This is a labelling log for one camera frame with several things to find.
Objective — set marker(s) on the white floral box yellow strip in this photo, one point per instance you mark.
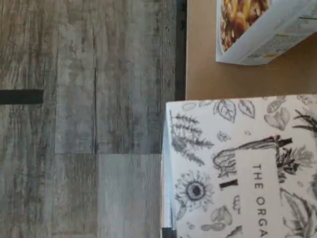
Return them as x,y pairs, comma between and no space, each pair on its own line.
247,173

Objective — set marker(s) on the black floor tape strip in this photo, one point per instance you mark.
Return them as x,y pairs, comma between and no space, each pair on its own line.
22,96

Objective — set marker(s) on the tan bottom shelf board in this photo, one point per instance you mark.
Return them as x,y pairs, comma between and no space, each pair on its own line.
203,74

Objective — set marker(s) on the purely elizabeth yellow granola box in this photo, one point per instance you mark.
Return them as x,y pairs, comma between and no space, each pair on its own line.
247,24

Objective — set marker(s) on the black metal shelf rack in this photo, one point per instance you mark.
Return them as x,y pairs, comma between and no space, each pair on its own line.
180,49

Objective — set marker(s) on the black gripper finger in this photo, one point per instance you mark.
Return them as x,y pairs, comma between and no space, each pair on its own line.
169,233

